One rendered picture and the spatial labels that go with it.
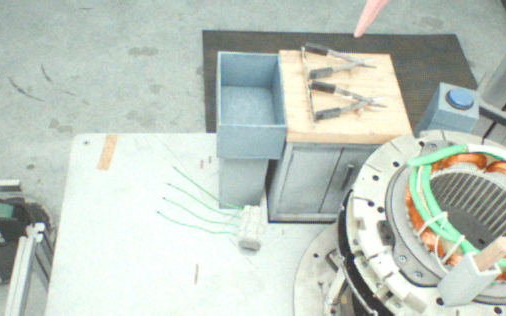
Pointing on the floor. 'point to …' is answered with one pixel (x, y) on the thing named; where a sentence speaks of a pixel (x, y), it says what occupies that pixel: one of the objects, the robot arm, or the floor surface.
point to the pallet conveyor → (34, 242)
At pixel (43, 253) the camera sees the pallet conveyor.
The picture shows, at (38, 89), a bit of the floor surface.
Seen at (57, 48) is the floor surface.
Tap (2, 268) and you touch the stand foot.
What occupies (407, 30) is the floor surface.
